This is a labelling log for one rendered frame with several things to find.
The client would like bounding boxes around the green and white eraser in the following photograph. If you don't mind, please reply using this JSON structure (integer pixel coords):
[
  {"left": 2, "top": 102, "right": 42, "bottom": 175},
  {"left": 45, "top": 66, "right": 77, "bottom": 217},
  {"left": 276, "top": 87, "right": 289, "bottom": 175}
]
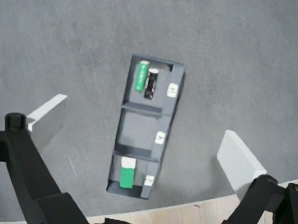
[{"left": 120, "top": 157, "right": 135, "bottom": 188}]

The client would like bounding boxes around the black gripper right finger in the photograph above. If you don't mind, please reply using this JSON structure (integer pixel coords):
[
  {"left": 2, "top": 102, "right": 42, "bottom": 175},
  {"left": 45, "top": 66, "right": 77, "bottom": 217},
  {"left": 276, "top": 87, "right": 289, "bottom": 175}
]
[{"left": 217, "top": 130, "right": 298, "bottom": 224}]

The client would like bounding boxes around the grey three-compartment bin rack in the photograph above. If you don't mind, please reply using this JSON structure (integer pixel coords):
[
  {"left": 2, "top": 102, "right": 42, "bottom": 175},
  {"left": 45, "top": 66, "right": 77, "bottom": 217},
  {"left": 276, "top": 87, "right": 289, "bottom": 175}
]
[{"left": 105, "top": 52, "right": 185, "bottom": 201}]

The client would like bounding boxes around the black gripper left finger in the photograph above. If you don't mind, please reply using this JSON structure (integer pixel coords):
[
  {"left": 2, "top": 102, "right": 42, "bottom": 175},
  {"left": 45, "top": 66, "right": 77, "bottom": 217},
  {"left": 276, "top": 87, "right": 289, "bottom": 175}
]
[{"left": 0, "top": 94, "right": 90, "bottom": 224}]

